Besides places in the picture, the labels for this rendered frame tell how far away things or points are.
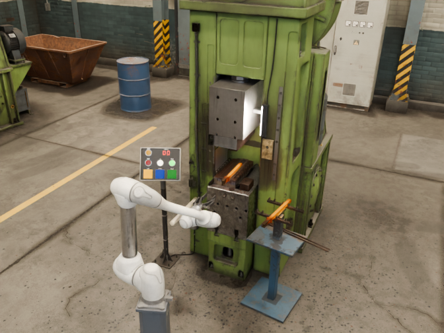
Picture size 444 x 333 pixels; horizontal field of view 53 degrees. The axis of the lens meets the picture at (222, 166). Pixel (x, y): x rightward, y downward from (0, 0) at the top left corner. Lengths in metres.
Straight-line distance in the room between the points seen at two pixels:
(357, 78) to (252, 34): 5.41
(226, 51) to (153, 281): 1.79
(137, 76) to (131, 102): 0.50
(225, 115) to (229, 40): 0.57
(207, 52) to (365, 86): 5.46
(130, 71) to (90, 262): 4.36
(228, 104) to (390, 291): 2.23
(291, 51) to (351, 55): 5.30
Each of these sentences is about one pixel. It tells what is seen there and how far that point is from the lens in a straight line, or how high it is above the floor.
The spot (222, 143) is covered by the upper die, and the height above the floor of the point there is 1.31.
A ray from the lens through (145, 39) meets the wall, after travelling 10.99.
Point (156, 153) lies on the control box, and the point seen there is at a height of 1.16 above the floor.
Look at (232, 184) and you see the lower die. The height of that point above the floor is 0.95.
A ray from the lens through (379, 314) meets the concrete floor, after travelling 4.12.
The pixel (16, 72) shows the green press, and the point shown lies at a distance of 8.31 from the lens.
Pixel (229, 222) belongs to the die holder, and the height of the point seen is 0.60.
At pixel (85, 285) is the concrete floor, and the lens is 4.26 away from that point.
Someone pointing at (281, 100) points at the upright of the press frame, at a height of 1.69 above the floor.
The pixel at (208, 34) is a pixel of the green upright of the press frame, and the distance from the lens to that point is 3.55.
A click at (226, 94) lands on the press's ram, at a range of 3.43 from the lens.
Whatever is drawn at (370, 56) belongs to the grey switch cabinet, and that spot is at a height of 1.03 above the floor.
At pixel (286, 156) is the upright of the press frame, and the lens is 3.59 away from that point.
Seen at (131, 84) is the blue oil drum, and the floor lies 0.53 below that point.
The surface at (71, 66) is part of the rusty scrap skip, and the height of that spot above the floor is 0.51.
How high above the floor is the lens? 2.73
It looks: 26 degrees down
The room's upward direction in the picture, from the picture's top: 1 degrees clockwise
